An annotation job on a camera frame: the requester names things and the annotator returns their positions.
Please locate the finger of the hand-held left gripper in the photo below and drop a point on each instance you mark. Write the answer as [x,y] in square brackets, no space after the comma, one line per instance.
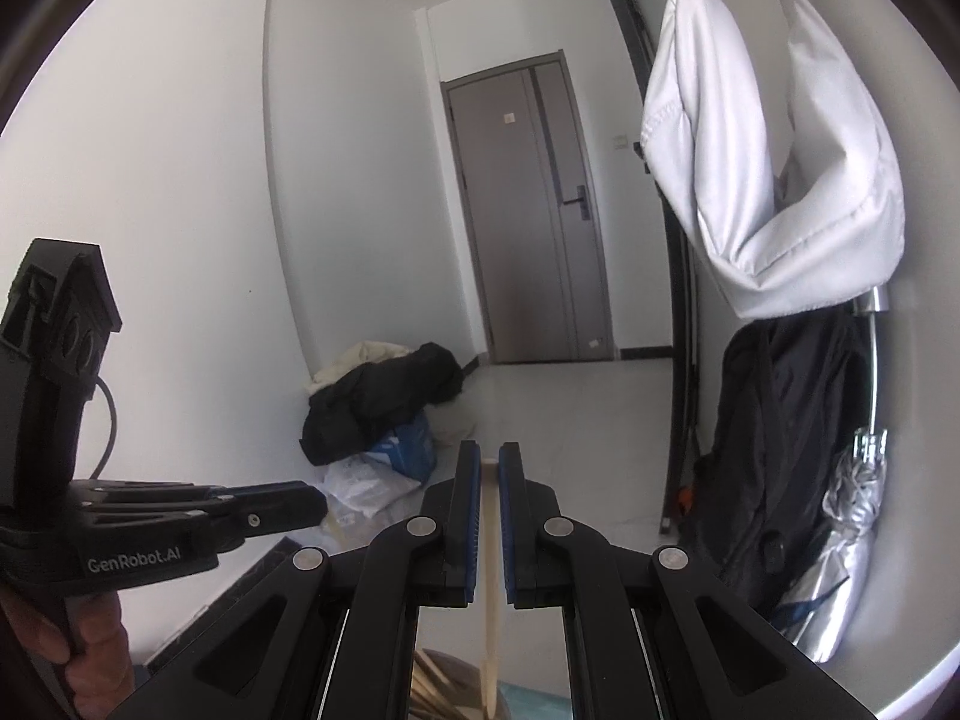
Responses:
[165,516]
[285,506]

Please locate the blue cardboard box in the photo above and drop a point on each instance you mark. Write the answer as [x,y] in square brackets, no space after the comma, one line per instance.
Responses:
[409,450]

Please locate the beige cloth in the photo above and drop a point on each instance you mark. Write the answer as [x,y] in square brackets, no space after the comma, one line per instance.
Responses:
[360,360]

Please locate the white plastic package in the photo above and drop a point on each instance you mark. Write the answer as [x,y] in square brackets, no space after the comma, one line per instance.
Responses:
[367,487]

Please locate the bundle of wooden chopsticks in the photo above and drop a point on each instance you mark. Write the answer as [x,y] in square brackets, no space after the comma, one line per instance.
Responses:
[433,694]

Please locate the black jacket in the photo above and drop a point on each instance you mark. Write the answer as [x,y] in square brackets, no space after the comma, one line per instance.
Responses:
[375,397]

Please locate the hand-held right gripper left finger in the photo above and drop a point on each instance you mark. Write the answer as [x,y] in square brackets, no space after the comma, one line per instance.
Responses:
[472,510]

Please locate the person's left hand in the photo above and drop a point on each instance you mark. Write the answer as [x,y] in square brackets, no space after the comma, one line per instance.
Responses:
[97,637]

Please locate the metal coat stand pole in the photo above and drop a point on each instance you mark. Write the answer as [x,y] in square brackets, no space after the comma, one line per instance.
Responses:
[876,360]

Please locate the silver navy folded umbrella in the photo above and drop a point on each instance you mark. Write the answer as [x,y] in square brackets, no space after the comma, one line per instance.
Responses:
[840,540]

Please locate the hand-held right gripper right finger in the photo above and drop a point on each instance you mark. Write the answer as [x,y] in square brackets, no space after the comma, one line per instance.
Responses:
[510,510]

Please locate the teal checked tablecloth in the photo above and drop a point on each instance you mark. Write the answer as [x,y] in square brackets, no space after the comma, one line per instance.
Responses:
[536,711]

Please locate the wooden chopstick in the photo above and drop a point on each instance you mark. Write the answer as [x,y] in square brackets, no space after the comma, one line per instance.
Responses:
[491,615]

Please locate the grey door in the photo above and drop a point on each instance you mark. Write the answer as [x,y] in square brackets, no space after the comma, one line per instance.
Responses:
[517,240]

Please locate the white hanging bag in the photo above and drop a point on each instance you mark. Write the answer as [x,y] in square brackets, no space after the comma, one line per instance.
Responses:
[712,127]

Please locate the black backpack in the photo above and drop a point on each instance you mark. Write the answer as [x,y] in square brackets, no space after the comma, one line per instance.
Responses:
[780,450]

